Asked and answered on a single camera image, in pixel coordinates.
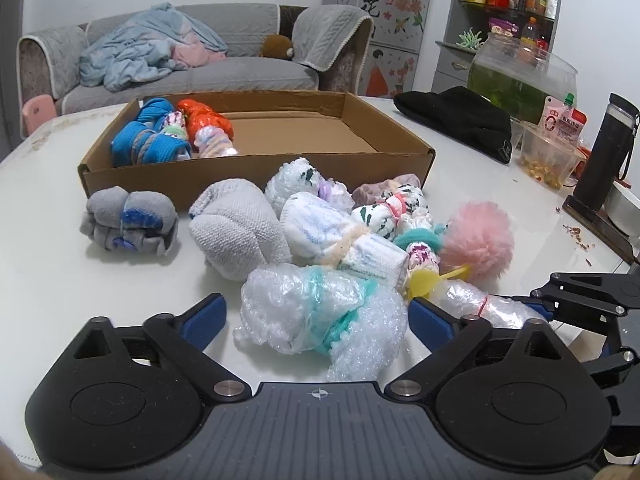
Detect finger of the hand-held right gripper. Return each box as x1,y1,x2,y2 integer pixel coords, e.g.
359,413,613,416
575,344,640,397
520,271,640,322

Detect purple snack bag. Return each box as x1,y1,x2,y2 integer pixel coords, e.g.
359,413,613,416
488,17,517,39

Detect patterned sock roll pink band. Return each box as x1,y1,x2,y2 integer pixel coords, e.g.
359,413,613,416
350,185,429,242

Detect grey cabinet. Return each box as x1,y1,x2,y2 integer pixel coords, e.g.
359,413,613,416
432,0,567,96

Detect small blue sock roll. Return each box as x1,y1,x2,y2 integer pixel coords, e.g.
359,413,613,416
137,98,177,124

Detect fluffy white roll purple band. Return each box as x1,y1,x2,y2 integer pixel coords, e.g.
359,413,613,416
264,157,354,212

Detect grey sofa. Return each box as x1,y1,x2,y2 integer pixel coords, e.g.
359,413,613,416
16,2,377,117

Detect white bowl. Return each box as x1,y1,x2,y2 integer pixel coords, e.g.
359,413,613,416
604,180,640,239

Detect large blue roll with rope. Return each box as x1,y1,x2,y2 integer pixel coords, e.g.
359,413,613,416
111,120,194,168

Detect patterned sock roll teal scrunchie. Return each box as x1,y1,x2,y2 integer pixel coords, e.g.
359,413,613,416
394,210,447,292

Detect bubble wrap bundle teal band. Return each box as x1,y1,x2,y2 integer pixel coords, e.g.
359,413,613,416
233,263,409,384

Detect white blue roll peach band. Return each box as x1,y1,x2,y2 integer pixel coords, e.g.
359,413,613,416
278,191,411,287

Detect red and white pouch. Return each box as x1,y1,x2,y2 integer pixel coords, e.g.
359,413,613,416
542,92,589,150

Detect white roll pink stripes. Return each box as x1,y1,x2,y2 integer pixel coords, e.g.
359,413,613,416
193,127,239,161

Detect brown plush toy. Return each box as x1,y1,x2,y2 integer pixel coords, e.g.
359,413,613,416
261,34,295,60

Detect mauve sock roll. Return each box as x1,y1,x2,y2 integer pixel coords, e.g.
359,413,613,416
351,173,424,206

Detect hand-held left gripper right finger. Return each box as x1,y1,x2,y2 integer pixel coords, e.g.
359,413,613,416
387,297,571,406

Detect light blue blanket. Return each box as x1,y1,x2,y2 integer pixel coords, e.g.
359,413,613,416
79,2,229,93

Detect glass fish bowl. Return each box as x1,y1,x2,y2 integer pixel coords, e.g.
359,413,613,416
467,30,579,122

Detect bubble wrap bundle red band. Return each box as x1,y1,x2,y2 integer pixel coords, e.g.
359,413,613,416
429,280,549,332

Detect fridge with flower decals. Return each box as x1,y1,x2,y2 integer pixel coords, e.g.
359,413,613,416
322,0,437,99

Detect small colourful sock roll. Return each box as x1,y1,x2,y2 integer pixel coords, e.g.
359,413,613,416
162,110,189,142

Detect pale grey knit sock roll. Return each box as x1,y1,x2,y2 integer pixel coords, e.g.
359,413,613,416
188,178,292,282

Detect pink fluffy pompom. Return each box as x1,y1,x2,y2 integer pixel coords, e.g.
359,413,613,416
439,201,516,282

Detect black thermos bottle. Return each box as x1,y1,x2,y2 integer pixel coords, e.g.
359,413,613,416
573,92,640,214

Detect black knit hat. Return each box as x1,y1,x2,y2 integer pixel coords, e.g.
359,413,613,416
393,86,514,164

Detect pink plastic stool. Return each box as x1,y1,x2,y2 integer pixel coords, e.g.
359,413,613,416
21,94,57,139

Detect clear plastic container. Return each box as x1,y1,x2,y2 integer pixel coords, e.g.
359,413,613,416
519,122,587,192

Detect shallow cardboard box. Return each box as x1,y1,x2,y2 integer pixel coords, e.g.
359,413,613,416
77,90,437,212

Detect pink cloth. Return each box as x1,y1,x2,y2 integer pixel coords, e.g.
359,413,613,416
170,40,227,69

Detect grey and blue sock roll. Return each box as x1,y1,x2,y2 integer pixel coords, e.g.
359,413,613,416
80,186,180,258

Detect orange plastic bundle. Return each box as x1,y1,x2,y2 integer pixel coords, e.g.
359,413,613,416
177,98,234,137

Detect dark tray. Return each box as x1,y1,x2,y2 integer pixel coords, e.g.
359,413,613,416
562,194,640,267

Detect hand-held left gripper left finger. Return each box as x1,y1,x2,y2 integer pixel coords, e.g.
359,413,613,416
72,293,253,406

